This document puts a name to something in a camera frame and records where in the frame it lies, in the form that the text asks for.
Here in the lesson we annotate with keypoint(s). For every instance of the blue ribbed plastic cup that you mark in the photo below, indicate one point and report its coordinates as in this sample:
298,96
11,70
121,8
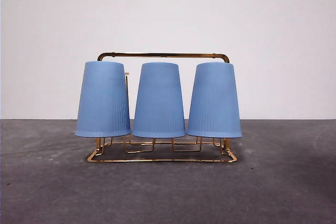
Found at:
158,103
102,103
214,103

